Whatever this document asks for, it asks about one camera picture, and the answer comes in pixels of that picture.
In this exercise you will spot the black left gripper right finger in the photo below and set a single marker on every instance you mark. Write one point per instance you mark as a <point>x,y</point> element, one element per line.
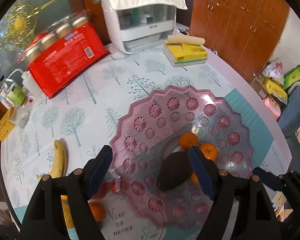
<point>255,216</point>

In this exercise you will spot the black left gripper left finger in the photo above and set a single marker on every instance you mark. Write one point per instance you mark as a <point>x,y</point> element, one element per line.
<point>44,218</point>

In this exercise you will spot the yellow banana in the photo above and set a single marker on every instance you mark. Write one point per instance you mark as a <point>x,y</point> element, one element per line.
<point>60,160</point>

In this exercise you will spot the clear bottle green label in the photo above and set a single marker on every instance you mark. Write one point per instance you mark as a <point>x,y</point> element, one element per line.
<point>11,95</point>

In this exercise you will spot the small red fruit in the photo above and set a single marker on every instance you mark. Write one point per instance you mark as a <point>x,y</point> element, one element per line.
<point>115,185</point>

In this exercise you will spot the clear drinking glass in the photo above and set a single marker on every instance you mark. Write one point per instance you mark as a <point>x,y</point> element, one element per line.
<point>20,116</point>

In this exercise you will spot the tree print tablecloth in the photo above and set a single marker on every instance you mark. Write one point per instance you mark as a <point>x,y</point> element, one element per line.
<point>86,115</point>

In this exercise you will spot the pink glass fruit bowl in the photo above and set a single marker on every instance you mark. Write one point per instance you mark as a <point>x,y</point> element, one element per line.
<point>151,153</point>

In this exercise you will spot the bags on floor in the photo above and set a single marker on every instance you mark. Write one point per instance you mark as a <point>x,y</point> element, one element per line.
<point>275,82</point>

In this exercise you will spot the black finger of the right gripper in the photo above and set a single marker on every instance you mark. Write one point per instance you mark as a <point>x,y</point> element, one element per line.
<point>276,183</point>

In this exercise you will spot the pink plastic stool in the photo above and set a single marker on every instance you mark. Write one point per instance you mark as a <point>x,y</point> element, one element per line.
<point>273,107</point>

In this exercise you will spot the yellow spotted pear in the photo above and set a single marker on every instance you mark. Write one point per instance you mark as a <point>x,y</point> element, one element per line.
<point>66,212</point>

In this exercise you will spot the yellow flat box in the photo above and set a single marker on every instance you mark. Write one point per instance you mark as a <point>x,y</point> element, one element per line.
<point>5,125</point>

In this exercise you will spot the yellow tissue pack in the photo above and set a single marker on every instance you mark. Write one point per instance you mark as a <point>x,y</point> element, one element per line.
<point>185,50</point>

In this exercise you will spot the dark green avocado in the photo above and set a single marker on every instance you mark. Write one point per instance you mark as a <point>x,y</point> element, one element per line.
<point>175,170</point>

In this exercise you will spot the red yellow apple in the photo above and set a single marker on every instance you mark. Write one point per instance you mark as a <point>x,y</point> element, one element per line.
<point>102,191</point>

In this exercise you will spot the white countertop appliance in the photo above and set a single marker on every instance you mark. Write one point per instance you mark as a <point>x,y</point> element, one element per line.
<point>136,29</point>

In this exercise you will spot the blue chair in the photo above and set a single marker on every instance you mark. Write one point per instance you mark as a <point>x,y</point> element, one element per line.
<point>289,122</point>

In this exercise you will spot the brown wooden cabinet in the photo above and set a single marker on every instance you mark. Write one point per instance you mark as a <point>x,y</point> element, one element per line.
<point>244,33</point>

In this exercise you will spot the tangerine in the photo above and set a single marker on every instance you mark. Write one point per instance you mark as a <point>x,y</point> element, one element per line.
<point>97,210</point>
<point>208,152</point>
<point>188,140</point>
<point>194,179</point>

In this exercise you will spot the red snack package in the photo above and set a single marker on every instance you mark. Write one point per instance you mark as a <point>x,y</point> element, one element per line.
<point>59,55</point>

